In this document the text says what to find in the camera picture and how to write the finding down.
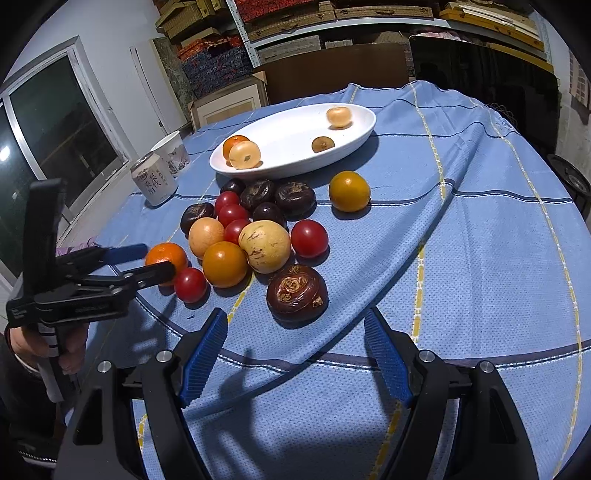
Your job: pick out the dark brown water chestnut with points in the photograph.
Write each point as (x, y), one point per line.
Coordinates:
(196, 217)
(257, 193)
(297, 293)
(295, 199)

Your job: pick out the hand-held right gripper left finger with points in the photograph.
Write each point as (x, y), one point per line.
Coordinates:
(203, 357)

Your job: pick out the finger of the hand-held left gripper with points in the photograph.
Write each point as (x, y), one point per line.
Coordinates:
(122, 253)
(147, 276)

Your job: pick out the person's left hand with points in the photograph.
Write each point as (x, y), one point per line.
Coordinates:
(74, 353)

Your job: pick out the aluminium frame window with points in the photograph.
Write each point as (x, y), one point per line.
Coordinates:
(60, 134)

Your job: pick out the black round disc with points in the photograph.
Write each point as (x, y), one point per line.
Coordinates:
(572, 180)

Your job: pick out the peach coloured round fruit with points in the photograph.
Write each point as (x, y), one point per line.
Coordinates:
(205, 237)

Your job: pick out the brick pattern sheet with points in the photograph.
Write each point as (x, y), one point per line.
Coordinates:
(579, 78)

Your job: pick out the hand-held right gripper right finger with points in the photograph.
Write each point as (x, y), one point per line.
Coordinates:
(388, 364)

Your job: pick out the stack of patterned boxes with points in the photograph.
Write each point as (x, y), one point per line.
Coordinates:
(212, 60)

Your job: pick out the metal storage shelf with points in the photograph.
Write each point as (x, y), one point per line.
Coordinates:
(286, 39)

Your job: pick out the yellow orange tomato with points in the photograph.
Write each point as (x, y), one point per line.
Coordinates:
(225, 264)
(349, 191)

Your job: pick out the black flat panel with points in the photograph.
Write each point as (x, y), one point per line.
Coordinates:
(485, 87)

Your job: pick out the pale orange round fruit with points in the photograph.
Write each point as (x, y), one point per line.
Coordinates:
(339, 117)

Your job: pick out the white door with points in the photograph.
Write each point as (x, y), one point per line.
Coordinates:
(152, 87)

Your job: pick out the small orange mandarin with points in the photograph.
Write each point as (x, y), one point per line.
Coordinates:
(232, 143)

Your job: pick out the purple cloth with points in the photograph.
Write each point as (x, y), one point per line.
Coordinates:
(78, 244)

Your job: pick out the beige framed cardboard box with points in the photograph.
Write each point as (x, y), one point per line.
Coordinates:
(226, 104)

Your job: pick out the blue checked tablecloth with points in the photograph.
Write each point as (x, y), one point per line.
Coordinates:
(461, 258)

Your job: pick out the pale yellow round fruit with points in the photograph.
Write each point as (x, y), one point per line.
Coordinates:
(245, 155)

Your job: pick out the white drink can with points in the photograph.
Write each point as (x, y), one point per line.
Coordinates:
(154, 180)

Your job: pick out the small olive brown fruit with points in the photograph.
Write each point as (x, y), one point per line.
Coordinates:
(322, 144)

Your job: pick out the large orange mandarin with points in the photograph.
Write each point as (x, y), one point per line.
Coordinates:
(167, 253)

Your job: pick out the brown cardboard board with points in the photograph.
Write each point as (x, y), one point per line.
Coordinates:
(332, 69)

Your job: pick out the white oval plate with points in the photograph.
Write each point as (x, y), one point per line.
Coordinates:
(295, 138)

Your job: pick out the red cherry tomato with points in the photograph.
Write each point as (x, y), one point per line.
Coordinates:
(190, 285)
(309, 237)
(235, 231)
(226, 200)
(233, 213)

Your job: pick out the white paper cup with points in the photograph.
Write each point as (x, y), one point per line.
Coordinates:
(173, 150)

